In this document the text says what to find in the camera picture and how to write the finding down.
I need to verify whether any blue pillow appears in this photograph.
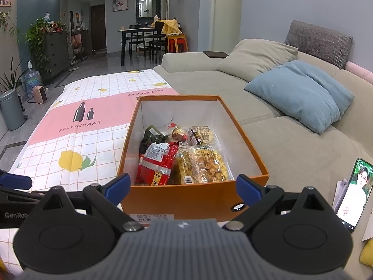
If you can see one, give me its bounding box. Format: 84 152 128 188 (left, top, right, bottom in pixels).
244 61 354 135

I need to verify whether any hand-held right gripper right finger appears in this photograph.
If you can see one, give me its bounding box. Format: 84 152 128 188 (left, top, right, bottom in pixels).
223 174 333 232

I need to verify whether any dark dining table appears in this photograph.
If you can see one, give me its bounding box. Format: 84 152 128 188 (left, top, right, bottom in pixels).
117 28 166 66

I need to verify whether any blue water jug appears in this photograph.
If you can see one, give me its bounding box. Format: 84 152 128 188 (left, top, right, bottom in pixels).
23 69 42 94

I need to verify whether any dark dining chair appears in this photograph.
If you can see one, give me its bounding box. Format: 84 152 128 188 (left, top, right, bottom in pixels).
150 20 166 65
128 25 146 62

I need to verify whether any wall mirror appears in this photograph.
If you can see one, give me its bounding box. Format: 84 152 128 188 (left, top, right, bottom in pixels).
136 0 161 25

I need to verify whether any beige cushion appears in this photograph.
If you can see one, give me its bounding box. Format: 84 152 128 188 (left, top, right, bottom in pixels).
216 38 299 83

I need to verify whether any dark sausage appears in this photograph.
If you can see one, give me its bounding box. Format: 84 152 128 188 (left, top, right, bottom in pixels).
186 128 204 146

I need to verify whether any beige sofa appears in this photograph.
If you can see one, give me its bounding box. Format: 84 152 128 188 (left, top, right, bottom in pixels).
153 39 373 240

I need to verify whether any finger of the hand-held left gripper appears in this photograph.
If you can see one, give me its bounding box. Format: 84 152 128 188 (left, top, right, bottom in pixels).
0 170 32 191
0 190 50 207

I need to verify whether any black snack packet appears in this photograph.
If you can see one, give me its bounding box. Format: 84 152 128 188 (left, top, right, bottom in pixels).
139 125 169 155

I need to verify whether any small clear candy packet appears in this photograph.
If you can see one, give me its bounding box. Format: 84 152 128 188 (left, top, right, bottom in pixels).
167 122 188 145

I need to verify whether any pink rolled blanket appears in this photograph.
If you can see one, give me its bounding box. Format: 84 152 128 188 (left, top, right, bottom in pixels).
347 61 373 84

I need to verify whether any pink space heater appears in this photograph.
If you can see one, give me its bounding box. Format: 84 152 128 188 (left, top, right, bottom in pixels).
33 85 48 105

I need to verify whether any trailing ivy plant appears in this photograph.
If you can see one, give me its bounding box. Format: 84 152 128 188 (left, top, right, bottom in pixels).
25 17 48 65

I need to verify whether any dark grey dresser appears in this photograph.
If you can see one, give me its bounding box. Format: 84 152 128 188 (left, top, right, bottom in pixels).
38 31 70 84

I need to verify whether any pink white printed tablecloth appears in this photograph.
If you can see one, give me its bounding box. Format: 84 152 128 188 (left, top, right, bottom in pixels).
0 69 181 269

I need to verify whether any smartphone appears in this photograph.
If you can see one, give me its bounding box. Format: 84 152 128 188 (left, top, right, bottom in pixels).
335 157 373 234

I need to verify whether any red snack packet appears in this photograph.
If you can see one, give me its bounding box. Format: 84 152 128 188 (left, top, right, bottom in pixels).
135 141 179 186

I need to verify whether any grey trash bin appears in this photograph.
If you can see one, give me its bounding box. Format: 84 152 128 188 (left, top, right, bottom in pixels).
0 88 26 131

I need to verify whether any grey cushion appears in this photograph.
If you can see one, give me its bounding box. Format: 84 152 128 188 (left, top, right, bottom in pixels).
285 20 354 70

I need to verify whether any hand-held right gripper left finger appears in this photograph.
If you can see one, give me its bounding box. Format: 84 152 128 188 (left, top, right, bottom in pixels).
36 173 145 232

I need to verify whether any long-leaf potted plant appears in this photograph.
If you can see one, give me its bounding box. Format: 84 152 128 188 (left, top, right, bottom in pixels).
0 58 27 94

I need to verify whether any dark brown door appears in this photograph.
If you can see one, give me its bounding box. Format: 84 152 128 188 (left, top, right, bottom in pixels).
90 4 107 51

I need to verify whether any orange cardboard box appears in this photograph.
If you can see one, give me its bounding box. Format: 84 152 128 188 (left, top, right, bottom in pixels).
117 95 270 221

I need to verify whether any yellow macaroni snack packet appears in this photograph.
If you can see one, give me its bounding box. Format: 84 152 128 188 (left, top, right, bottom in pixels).
176 147 235 185

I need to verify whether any yellow cloth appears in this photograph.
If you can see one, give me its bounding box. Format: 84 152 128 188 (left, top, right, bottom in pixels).
160 19 182 37

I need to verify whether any yellow object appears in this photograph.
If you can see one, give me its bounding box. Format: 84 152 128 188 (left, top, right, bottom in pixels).
359 238 373 266

